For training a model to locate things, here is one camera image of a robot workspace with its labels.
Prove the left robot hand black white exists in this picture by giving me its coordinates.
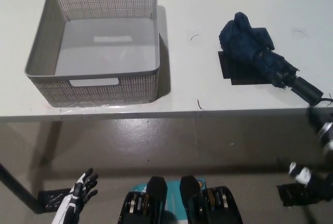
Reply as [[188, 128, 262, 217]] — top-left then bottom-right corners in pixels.
[[68, 168, 99, 210]]

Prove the right robot hand black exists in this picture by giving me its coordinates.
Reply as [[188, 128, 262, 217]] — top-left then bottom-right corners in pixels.
[[289, 119, 333, 202]]

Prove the navy blue umbrella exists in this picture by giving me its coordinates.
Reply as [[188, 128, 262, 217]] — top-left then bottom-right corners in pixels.
[[218, 11, 333, 106]]

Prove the black floor tape square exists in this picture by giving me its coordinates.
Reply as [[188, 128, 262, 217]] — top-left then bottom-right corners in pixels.
[[37, 188, 71, 213], [276, 182, 329, 207]]

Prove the left black robot body block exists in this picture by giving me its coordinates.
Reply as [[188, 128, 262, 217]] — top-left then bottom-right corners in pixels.
[[117, 176, 168, 224]]

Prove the black robot body block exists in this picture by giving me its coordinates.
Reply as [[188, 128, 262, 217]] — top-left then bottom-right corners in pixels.
[[180, 176, 244, 224], [117, 176, 168, 224]]

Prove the grey perforated plastic basket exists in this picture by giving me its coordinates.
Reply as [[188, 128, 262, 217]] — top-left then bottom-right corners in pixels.
[[24, 0, 161, 108]]

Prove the right black robot body block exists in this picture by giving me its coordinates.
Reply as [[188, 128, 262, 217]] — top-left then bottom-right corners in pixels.
[[180, 176, 244, 224]]

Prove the black tape patch on table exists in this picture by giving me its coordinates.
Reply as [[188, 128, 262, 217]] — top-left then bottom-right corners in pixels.
[[217, 27, 299, 87]]

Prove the black table frame bar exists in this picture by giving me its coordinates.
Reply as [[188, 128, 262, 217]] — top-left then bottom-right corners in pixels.
[[0, 161, 45, 214]]

